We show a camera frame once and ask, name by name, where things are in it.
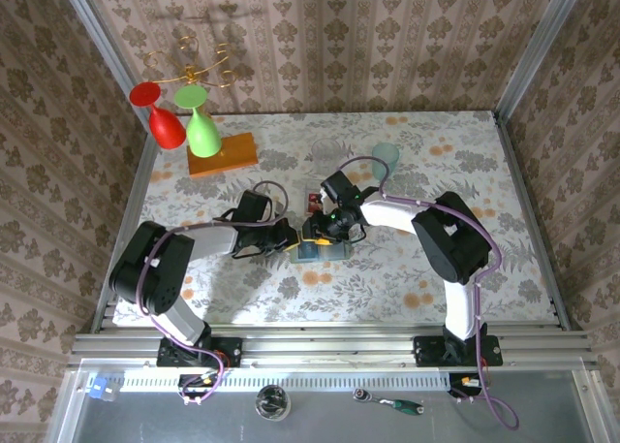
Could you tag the blue and white credit card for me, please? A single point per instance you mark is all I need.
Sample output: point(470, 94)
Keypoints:
point(307, 253)

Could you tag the green card holder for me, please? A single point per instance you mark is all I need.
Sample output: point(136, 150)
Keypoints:
point(336, 254)

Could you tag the red playing card deck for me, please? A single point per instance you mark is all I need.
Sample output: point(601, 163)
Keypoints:
point(315, 205)

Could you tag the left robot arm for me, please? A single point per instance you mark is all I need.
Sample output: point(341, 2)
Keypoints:
point(150, 268)

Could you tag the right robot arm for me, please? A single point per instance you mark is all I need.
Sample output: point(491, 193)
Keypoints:
point(450, 244)

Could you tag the floral table cover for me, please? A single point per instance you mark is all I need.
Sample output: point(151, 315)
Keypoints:
point(290, 307)

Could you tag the clear glass tumbler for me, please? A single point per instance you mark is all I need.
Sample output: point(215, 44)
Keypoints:
point(325, 157)

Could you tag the teal plastic cup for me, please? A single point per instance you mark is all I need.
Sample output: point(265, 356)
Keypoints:
point(392, 164)

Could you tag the orange wooden base block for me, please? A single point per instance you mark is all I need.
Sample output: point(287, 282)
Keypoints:
point(237, 157)

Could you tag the green wine glass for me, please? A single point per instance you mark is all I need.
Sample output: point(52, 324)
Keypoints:
point(203, 137)

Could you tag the red wine glass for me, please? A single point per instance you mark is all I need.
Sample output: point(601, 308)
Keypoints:
point(167, 128)

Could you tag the black power connector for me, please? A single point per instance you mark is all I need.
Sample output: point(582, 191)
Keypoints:
point(456, 379)
point(191, 381)

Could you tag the silver metal cup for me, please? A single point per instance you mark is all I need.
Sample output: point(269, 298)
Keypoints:
point(273, 403)

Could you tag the blue plastic connector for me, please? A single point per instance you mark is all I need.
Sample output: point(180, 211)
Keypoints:
point(99, 389)

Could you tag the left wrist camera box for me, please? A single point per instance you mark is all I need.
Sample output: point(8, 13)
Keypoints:
point(254, 205)

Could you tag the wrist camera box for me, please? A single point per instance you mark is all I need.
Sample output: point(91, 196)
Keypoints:
point(340, 188)
point(254, 205)

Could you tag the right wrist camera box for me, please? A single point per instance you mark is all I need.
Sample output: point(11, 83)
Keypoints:
point(340, 188)

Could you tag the aluminium mounting rail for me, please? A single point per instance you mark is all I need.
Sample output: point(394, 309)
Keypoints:
point(315, 346)

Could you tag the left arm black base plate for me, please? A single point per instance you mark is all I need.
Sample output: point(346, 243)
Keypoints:
point(227, 352)

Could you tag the aluminium table side rail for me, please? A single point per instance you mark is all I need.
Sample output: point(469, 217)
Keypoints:
point(139, 171)
point(518, 171)

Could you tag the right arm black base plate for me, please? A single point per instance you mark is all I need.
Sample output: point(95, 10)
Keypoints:
point(428, 352)

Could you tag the aluminium frame post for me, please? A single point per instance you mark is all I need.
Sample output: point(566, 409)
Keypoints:
point(536, 50)
point(106, 50)

